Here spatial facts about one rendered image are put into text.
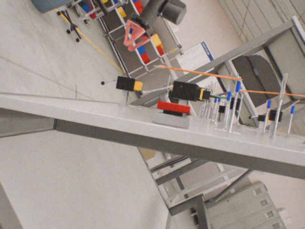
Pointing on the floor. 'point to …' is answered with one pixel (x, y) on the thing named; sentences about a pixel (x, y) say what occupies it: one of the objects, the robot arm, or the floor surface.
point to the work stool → (83, 17)
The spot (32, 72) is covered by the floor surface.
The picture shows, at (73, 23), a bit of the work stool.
